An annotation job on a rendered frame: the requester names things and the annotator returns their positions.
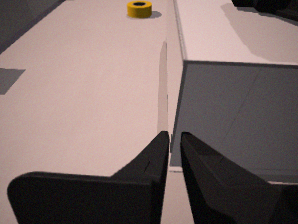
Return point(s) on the white cardboard box with lid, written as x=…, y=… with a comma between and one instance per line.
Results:
x=232, y=82

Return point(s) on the yellow roll of tape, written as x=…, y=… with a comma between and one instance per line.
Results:
x=139, y=9

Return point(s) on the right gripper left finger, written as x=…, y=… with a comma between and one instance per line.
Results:
x=60, y=198

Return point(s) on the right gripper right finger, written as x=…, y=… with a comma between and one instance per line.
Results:
x=222, y=192

